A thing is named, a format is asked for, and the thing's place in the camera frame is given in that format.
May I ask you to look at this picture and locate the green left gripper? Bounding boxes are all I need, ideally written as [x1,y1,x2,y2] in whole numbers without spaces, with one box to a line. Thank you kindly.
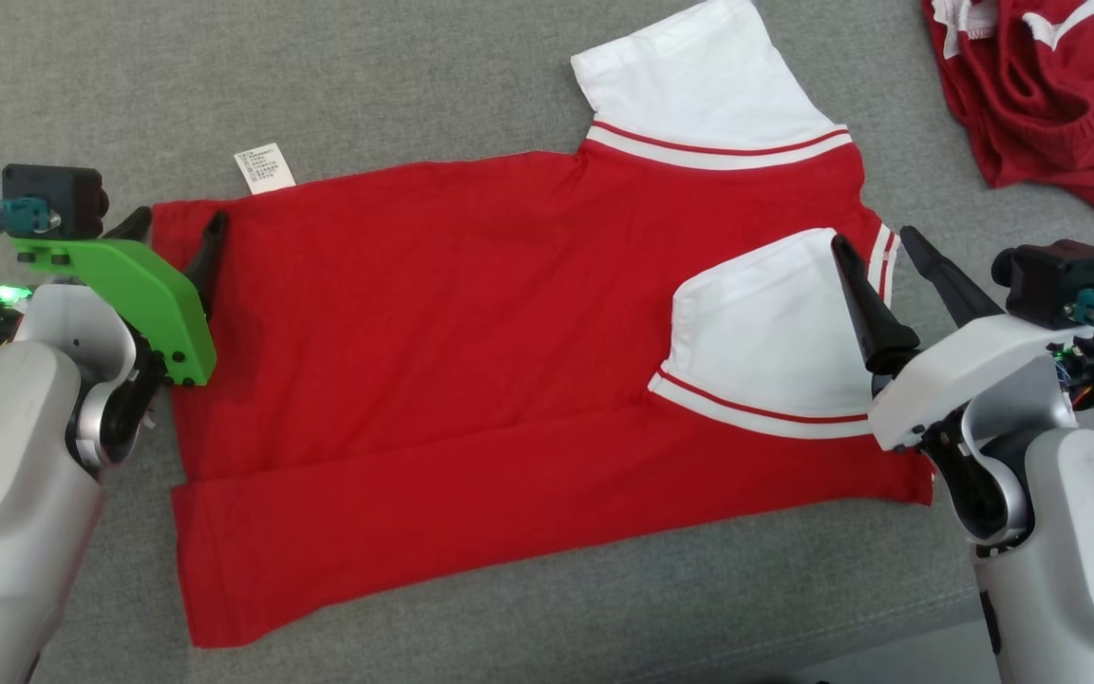
[9,205,231,390]

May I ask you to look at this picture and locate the grey fabric sofa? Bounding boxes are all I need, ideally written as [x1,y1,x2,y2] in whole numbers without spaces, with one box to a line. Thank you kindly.
[0,0,1094,684]

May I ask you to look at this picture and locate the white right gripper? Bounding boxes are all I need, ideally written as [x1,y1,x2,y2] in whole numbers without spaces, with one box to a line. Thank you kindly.
[829,224,1094,453]

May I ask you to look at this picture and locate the red shorts with white stripe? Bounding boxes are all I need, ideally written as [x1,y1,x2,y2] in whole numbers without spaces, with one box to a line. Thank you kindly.
[921,0,1094,220]

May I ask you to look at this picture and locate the red jersey with white sleeves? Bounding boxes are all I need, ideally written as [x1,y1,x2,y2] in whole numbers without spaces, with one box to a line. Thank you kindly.
[149,0,936,650]

